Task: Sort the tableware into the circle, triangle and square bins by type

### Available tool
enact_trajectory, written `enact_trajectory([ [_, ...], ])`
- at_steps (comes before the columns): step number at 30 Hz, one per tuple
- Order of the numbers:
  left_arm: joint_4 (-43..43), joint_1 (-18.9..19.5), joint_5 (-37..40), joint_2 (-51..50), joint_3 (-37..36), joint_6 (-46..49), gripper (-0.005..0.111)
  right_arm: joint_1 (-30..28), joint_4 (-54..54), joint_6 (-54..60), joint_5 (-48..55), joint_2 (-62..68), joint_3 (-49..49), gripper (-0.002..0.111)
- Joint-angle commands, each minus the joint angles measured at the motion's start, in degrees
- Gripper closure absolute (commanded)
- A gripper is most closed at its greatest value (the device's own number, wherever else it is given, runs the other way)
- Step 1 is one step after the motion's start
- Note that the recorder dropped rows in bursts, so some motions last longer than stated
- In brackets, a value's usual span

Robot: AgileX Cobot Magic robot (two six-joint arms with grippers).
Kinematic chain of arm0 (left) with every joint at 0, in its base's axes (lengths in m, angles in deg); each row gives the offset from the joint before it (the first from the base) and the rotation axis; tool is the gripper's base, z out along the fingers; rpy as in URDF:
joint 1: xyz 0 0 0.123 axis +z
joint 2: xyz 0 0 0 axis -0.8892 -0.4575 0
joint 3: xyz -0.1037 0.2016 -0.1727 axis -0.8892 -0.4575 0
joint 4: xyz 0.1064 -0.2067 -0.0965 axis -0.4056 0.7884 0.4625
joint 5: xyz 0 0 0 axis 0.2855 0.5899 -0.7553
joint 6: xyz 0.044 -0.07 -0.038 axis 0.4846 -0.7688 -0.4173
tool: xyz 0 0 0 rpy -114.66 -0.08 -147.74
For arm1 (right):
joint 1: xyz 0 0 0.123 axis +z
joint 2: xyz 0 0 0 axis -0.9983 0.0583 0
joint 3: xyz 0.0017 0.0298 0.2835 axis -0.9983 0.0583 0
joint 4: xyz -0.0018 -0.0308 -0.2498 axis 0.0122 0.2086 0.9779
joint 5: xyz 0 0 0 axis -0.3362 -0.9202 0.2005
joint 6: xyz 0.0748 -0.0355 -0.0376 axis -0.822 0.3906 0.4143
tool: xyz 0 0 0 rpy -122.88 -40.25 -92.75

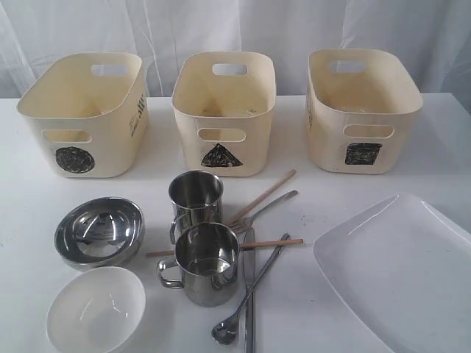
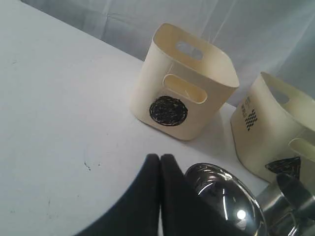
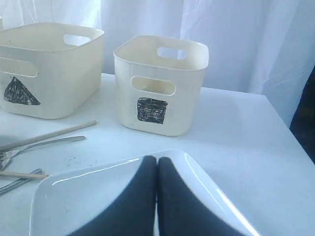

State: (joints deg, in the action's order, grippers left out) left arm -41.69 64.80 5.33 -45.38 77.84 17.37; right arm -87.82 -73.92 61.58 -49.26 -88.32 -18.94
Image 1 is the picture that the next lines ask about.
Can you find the white ceramic bowl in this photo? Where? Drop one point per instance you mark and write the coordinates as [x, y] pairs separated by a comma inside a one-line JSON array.
[[98, 311]]

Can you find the white rectangular plate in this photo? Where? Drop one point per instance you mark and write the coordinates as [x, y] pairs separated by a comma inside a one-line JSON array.
[[403, 269]]

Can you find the stainless steel mug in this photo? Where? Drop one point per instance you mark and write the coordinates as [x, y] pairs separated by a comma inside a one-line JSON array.
[[204, 264], [196, 197]]

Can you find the stainless steel knife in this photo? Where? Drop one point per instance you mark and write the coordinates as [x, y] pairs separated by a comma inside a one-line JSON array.
[[249, 278]]

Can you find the cream bin with triangle mark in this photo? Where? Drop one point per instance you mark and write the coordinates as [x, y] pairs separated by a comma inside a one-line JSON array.
[[223, 107]]

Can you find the cream bin with circle mark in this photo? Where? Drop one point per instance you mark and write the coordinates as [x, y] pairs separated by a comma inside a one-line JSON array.
[[88, 114]]

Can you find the stainless steel bowl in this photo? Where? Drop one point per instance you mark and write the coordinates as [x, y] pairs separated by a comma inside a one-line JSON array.
[[106, 231]]

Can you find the long stainless steel spoon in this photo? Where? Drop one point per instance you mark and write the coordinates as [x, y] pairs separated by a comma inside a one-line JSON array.
[[225, 332]]

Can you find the lower wooden chopstick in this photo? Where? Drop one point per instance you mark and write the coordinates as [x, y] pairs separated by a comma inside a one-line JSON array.
[[243, 246]]

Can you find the cream bin with square mark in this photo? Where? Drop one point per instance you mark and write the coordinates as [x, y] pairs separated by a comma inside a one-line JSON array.
[[361, 105]]

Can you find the stainless steel fork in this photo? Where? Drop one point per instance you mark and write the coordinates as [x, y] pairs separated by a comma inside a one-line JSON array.
[[243, 224]]

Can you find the white curtain backdrop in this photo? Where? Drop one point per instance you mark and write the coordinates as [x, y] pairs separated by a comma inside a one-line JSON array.
[[431, 38]]

